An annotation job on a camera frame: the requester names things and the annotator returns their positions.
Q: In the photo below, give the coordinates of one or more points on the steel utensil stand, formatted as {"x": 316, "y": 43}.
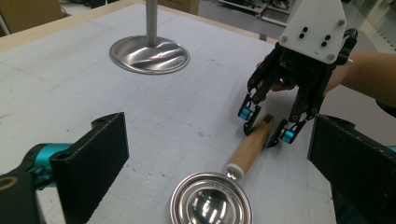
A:
{"x": 149, "y": 59}

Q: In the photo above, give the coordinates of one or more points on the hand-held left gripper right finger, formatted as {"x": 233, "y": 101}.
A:
{"x": 355, "y": 174}

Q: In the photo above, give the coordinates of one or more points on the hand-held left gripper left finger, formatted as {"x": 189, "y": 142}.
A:
{"x": 90, "y": 168}

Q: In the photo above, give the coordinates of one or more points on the large brown cardboard panel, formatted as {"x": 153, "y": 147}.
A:
{"x": 28, "y": 14}

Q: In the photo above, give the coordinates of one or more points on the small brown cardboard box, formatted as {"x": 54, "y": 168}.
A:
{"x": 180, "y": 5}

